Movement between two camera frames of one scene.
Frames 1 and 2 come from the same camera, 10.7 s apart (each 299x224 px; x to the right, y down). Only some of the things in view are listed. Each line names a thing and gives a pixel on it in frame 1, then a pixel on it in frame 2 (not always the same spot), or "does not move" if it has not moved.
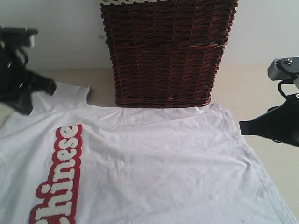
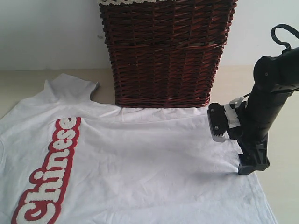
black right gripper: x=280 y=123 -> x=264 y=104
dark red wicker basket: x=166 y=55 does not move
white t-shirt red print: x=69 y=161 does not move
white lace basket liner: x=123 y=2 does not move
